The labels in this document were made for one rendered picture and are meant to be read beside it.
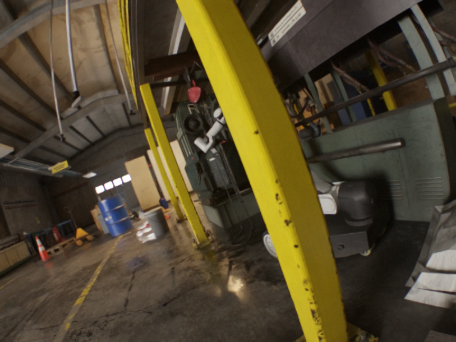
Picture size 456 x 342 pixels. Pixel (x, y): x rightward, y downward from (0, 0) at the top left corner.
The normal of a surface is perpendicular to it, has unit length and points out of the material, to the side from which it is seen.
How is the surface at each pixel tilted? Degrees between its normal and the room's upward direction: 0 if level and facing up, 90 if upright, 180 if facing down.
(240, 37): 90
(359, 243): 90
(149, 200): 90
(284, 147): 90
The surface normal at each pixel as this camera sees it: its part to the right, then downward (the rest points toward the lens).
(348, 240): -0.62, 0.28
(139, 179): 0.33, -0.08
